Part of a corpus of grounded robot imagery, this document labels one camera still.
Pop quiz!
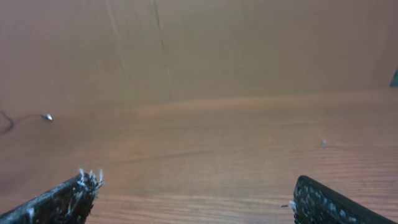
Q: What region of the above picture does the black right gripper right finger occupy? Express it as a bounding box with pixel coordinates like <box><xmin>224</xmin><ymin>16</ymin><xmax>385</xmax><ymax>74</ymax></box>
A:
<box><xmin>289</xmin><ymin>175</ymin><xmax>397</xmax><ymax>224</ymax></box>

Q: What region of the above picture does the black cable with white tag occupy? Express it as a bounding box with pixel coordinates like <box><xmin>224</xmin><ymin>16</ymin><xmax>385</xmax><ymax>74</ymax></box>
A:
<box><xmin>0</xmin><ymin>110</ymin><xmax>53</xmax><ymax>136</ymax></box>

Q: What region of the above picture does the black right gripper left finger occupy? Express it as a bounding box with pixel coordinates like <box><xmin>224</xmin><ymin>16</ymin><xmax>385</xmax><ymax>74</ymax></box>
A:
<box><xmin>1</xmin><ymin>169</ymin><xmax>104</xmax><ymax>224</ymax></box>

